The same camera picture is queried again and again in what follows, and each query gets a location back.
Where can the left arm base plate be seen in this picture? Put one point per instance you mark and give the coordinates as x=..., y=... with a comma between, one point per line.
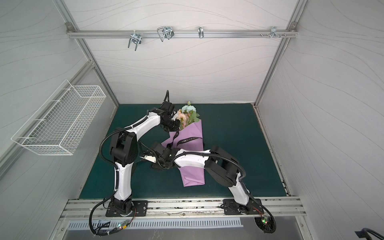
x=139, y=207

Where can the white vent grille strip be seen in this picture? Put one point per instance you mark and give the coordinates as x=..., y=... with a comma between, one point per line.
x=144, y=224

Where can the metal bolt clamp right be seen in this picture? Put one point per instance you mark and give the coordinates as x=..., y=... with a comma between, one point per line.
x=273, y=34

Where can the metal bracket clamp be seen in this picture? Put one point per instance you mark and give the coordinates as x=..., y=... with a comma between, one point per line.
x=201, y=32

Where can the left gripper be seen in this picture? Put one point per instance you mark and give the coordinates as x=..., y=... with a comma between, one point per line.
x=176, y=127

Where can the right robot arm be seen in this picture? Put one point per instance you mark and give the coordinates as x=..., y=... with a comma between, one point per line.
x=223, y=167

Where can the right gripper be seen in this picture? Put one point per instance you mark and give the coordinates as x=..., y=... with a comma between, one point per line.
x=155, y=156

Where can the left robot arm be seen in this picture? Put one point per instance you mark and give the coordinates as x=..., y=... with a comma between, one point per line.
x=121, y=149

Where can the white wire basket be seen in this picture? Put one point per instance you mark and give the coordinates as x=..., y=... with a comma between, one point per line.
x=58, y=126

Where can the pink purple wrapping paper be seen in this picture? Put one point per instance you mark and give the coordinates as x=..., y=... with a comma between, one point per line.
x=190, y=139

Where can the metal U-bolt clamp middle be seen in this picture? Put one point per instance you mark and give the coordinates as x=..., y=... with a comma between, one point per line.
x=165, y=32

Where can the metal U-bolt clamp left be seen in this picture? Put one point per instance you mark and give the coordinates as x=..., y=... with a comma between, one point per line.
x=135, y=40

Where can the aluminium crossbar rail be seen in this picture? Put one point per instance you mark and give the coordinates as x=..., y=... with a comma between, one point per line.
x=179, y=34

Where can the mint fake flower stem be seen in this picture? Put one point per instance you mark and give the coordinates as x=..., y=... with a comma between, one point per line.
x=191, y=111

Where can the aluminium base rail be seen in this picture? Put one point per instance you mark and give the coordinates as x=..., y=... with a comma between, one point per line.
x=188, y=208

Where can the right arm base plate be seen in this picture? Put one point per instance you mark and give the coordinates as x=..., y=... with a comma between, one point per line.
x=231, y=207

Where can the metal u-bolt clamp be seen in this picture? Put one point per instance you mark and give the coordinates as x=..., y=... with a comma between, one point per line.
x=135, y=40
x=165, y=32

